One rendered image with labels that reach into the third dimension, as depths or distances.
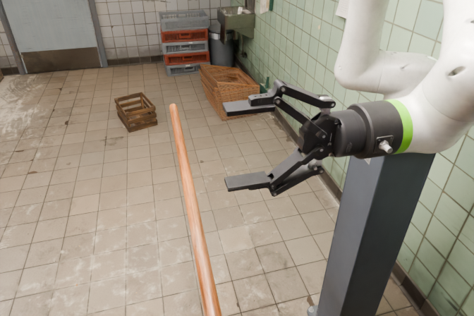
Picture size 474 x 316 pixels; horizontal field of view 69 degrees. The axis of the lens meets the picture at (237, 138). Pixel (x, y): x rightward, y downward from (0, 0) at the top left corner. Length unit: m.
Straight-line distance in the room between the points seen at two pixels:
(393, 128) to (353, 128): 0.06
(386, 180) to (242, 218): 1.45
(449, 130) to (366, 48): 0.49
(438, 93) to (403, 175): 0.70
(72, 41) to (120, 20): 0.72
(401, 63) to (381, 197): 0.45
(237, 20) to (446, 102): 3.67
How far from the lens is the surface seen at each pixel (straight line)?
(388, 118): 0.58
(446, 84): 0.57
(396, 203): 1.33
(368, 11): 0.99
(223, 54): 4.87
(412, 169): 1.26
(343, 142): 0.55
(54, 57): 5.43
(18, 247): 2.72
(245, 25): 4.18
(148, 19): 5.20
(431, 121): 0.61
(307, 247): 2.37
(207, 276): 0.71
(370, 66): 1.10
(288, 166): 0.57
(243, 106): 0.49
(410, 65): 1.11
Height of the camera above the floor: 1.78
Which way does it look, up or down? 32 degrees down
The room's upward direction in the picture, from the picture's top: straight up
